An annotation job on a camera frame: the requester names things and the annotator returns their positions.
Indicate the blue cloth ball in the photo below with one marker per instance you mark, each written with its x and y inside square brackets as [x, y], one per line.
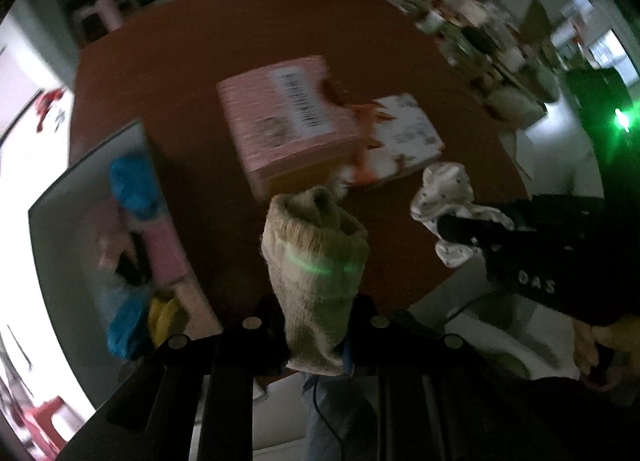
[134, 186]

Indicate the cluttered round side table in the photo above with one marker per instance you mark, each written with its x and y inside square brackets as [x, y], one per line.
[500, 61]

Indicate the beige knitted sock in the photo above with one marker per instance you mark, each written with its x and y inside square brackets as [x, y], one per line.
[315, 253]

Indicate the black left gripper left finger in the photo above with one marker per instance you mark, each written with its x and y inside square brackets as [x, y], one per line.
[189, 399]

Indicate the white orange printed box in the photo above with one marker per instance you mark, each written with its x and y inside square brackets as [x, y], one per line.
[396, 137]

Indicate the small pink foam sponge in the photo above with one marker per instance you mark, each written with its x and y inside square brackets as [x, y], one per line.
[110, 234]

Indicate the red clothes on floor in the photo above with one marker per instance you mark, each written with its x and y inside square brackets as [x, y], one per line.
[44, 103]

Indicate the person's right hand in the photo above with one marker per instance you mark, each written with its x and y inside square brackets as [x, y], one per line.
[623, 337]

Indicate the pink foam sponge block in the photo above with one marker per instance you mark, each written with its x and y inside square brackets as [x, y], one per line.
[167, 258]

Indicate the pink patterned carton box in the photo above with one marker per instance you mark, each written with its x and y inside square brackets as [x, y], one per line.
[289, 133]

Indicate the dark blue fluffy cloth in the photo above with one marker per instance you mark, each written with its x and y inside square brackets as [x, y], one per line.
[127, 335]

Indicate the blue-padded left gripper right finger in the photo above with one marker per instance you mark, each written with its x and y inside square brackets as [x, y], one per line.
[436, 397]

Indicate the white open storage box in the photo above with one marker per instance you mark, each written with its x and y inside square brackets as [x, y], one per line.
[81, 297]

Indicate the pink plastic stool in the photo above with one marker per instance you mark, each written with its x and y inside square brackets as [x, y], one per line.
[94, 21]

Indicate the red plastic stool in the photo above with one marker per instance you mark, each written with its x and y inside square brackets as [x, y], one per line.
[52, 425]

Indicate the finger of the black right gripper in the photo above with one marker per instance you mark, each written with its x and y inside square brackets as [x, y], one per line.
[475, 233]

